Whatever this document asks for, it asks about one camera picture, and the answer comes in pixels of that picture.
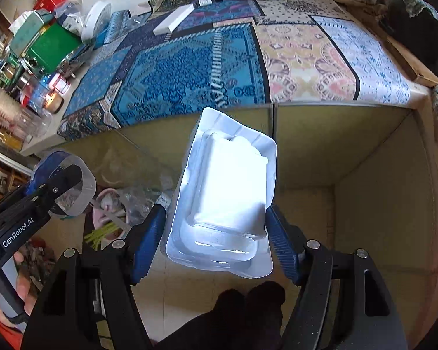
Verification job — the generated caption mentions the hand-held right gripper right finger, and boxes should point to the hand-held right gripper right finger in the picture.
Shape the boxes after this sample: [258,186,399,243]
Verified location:
[266,204,411,350]

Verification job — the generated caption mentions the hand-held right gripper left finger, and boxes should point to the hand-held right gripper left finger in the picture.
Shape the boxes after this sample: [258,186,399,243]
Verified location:
[20,204,168,350]

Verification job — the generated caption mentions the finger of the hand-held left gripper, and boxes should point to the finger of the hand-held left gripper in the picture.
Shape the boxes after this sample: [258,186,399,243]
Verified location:
[26,152,72,198]
[28,165,84,224]

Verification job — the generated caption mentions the clear plastic cup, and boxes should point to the clear plastic cup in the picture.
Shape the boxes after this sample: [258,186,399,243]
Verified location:
[52,155,97,217]

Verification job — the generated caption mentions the white plastic blister tray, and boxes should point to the white plastic blister tray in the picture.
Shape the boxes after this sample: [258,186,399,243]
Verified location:
[160,107,278,279]

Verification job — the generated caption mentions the person's left forearm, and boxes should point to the person's left forearm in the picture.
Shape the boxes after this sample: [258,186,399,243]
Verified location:
[0,304,24,350]

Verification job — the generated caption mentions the person's left hand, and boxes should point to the person's left hand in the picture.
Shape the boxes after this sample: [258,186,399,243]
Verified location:
[0,251,38,322]

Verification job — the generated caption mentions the clear plastic bag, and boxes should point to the clear plastic bag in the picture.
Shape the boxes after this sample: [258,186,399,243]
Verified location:
[124,185,176,227]

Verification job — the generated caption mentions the clear glass cup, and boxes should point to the clear glass cup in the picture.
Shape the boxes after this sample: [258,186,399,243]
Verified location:
[16,111,52,143]

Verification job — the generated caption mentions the yellow oil bottle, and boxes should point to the yellow oil bottle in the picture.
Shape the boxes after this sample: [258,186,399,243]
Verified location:
[0,130,27,151]

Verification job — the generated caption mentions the green vegetable stalks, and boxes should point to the green vegetable stalks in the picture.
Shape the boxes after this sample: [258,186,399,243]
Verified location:
[84,222,119,249]

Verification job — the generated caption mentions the pink bowl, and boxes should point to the pink bowl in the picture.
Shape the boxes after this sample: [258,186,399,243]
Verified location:
[93,188,127,240]

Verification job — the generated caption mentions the lit candle jar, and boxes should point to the lit candle jar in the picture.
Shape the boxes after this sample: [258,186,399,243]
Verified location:
[43,91,65,114]

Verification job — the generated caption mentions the blue label water bottle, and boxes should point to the blue label water bottle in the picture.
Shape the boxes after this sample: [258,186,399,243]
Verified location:
[31,79,52,107]

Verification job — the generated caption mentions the dark cloth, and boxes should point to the dark cloth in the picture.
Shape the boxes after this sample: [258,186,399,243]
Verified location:
[156,281,290,350]

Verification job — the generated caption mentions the red white small box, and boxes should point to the red white small box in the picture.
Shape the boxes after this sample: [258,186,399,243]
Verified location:
[51,74,71,94]

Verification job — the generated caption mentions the green box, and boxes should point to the green box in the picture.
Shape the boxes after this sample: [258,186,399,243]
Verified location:
[10,22,83,76]

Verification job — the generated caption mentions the teal tissue box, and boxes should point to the teal tissue box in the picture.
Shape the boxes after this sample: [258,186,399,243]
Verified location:
[9,10,46,50]

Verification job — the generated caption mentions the white packet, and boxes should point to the white packet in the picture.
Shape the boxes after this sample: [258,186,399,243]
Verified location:
[63,7,85,30]

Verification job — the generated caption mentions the white round tray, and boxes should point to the white round tray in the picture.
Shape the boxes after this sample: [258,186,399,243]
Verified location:
[81,1,112,43]

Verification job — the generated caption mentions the blue patterned counter cloth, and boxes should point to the blue patterned counter cloth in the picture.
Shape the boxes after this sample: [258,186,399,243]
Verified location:
[56,0,411,142]

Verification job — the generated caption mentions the white flat box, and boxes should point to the white flat box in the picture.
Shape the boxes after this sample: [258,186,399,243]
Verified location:
[154,6,194,36]

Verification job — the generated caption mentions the wooden cutting board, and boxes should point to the wooden cutting board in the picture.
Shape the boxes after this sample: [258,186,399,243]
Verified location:
[372,3,438,89]

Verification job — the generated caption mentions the black pot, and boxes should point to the black pot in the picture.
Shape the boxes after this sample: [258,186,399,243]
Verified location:
[383,0,438,81]

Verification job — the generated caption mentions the crochet pot cloth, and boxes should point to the crochet pot cloth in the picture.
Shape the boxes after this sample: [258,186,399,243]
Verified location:
[401,0,433,19]

